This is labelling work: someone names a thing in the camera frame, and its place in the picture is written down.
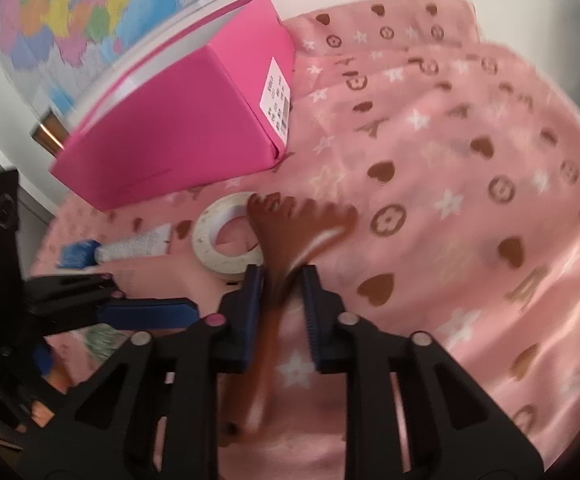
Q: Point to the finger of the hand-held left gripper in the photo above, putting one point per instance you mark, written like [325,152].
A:
[145,314]

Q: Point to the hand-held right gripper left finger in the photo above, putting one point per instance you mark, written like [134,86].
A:
[251,310]

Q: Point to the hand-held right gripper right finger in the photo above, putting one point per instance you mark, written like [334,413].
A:
[315,320]

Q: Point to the small teal white medicine box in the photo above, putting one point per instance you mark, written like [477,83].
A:
[102,341]

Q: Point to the brown wooden scraper comb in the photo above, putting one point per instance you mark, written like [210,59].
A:
[280,230]

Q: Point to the pink cardboard box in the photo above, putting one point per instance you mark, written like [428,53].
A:
[170,125]

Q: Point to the white tube with blue cap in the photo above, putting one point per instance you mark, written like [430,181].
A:
[130,247]

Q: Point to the white tape roll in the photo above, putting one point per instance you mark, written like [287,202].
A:
[205,255]

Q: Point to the copper metal tumbler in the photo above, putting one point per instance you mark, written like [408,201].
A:
[50,132]

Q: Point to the pink printed blanket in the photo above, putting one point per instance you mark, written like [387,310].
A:
[470,185]

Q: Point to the colourful wall map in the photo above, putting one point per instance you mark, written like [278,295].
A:
[60,10]

